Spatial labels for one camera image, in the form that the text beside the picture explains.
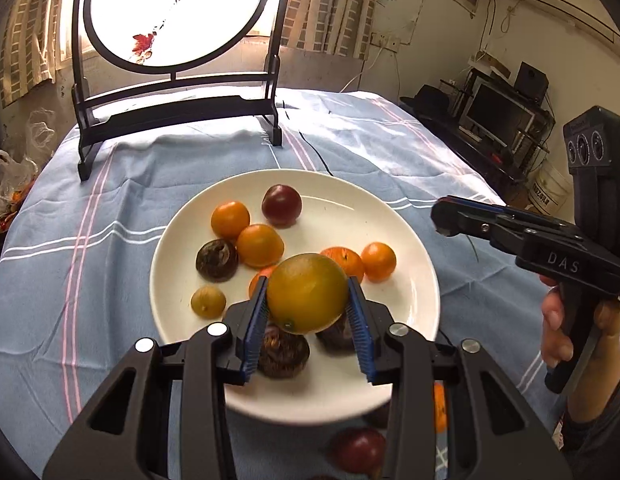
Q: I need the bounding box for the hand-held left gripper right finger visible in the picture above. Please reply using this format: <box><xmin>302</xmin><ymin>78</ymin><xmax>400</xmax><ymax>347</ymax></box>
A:
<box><xmin>346</xmin><ymin>276</ymin><xmax>573</xmax><ymax>480</ymax></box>

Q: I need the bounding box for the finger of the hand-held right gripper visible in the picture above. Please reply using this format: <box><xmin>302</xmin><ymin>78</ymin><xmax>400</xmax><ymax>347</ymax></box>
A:
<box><xmin>431</xmin><ymin>204</ymin><xmax>581</xmax><ymax>262</ymax></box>
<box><xmin>437</xmin><ymin>195</ymin><xmax>585</xmax><ymax>237</ymax></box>

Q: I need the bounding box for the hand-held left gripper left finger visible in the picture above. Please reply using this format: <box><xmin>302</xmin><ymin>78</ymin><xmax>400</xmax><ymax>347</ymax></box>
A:
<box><xmin>42</xmin><ymin>276</ymin><xmax>269</xmax><ymax>480</ymax></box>

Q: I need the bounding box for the dark brown water chestnut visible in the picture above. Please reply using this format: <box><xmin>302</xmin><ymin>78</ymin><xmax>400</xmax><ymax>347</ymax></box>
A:
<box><xmin>196</xmin><ymin>239</ymin><xmax>239</xmax><ymax>281</ymax></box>
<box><xmin>257</xmin><ymin>322</ymin><xmax>311</xmax><ymax>378</ymax></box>
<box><xmin>316</xmin><ymin>312</ymin><xmax>358</xmax><ymax>353</ymax></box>

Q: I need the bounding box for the small orange mandarin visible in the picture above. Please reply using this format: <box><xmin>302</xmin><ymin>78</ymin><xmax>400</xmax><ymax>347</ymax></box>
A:
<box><xmin>236</xmin><ymin>224</ymin><xmax>285</xmax><ymax>268</ymax></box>
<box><xmin>320</xmin><ymin>246</ymin><xmax>365</xmax><ymax>283</ymax></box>
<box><xmin>248</xmin><ymin>266</ymin><xmax>278</xmax><ymax>298</ymax></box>
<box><xmin>361</xmin><ymin>242</ymin><xmax>397</xmax><ymax>283</ymax></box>
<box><xmin>434</xmin><ymin>382</ymin><xmax>449</xmax><ymax>433</ymax></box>
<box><xmin>211</xmin><ymin>201</ymin><xmax>251</xmax><ymax>240</ymax></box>

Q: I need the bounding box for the small yellow plum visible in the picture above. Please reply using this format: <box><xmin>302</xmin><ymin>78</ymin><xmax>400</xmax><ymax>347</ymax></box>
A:
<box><xmin>191</xmin><ymin>285</ymin><xmax>227</xmax><ymax>319</ymax></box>

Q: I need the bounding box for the large yellow green plum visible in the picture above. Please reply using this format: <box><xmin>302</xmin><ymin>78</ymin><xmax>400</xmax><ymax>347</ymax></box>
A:
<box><xmin>266</xmin><ymin>253</ymin><xmax>349</xmax><ymax>336</ymax></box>

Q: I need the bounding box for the dark purple plum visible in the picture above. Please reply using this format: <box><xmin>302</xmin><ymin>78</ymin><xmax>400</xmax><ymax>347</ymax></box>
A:
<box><xmin>261</xmin><ymin>184</ymin><xmax>303</xmax><ymax>226</ymax></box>
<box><xmin>330</xmin><ymin>427</ymin><xmax>388</xmax><ymax>476</ymax></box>

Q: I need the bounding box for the white oval plate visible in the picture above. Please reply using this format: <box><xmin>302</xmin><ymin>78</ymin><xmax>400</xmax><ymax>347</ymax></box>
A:
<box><xmin>150</xmin><ymin>169</ymin><xmax>441</xmax><ymax>427</ymax></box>

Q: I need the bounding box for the person's right forearm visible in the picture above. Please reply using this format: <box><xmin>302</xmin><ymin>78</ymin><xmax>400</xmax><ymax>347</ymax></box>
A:
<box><xmin>560</xmin><ymin>350</ymin><xmax>620</xmax><ymax>480</ymax></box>

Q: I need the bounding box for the person's right hand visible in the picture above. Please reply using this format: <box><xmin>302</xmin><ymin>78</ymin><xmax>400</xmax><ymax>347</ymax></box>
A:
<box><xmin>538</xmin><ymin>275</ymin><xmax>620</xmax><ymax>423</ymax></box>

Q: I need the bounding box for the white plastic bucket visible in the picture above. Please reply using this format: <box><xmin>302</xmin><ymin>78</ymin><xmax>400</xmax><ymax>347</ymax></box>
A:
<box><xmin>532</xmin><ymin>162</ymin><xmax>573</xmax><ymax>211</ymax></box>

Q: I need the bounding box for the black computer desk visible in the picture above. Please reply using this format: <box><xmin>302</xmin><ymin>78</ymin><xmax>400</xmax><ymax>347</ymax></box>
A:
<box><xmin>400</xmin><ymin>67</ymin><xmax>558</xmax><ymax>196</ymax></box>

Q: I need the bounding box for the computer monitor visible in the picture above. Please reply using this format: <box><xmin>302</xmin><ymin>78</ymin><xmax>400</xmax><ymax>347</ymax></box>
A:
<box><xmin>460</xmin><ymin>80</ymin><xmax>535</xmax><ymax>144</ymax></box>

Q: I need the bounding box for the black hat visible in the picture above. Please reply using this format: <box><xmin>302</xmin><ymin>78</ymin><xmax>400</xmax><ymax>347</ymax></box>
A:
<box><xmin>400</xmin><ymin>85</ymin><xmax>453</xmax><ymax>114</ymax></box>

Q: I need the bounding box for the black speaker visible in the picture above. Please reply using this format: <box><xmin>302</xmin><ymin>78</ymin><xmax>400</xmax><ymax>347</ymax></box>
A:
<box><xmin>514</xmin><ymin>61</ymin><xmax>549</xmax><ymax>103</ymax></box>

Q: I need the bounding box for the blue striped tablecloth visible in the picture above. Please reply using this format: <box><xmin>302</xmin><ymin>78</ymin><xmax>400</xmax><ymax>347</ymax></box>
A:
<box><xmin>0</xmin><ymin>87</ymin><xmax>570</xmax><ymax>480</ymax></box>

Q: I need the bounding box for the brick pattern curtain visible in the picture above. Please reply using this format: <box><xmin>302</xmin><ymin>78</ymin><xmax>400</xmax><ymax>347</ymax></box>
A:
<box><xmin>280</xmin><ymin>0</ymin><xmax>383</xmax><ymax>58</ymax></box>
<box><xmin>0</xmin><ymin>0</ymin><xmax>66</xmax><ymax>108</ymax></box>

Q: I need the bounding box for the white plastic bag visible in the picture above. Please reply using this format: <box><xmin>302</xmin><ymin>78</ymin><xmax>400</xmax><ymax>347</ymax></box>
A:
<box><xmin>0</xmin><ymin>150</ymin><xmax>39</xmax><ymax>232</ymax></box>

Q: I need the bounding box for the clear plastic bag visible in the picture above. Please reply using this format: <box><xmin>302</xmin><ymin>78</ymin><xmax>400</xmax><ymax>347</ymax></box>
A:
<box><xmin>27</xmin><ymin>107</ymin><xmax>57</xmax><ymax>161</ymax></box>

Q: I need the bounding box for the bird painting table screen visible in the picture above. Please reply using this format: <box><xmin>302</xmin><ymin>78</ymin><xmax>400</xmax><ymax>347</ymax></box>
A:
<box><xmin>72</xmin><ymin>0</ymin><xmax>298</xmax><ymax>183</ymax></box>

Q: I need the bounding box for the bright window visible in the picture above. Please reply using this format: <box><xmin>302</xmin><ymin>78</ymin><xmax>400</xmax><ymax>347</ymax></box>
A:
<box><xmin>55</xmin><ymin>0</ymin><xmax>291</xmax><ymax>61</ymax></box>

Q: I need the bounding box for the wall socket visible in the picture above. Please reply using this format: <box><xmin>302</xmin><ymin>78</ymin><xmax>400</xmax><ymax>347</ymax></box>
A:
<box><xmin>371</xmin><ymin>32</ymin><xmax>403</xmax><ymax>51</ymax></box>

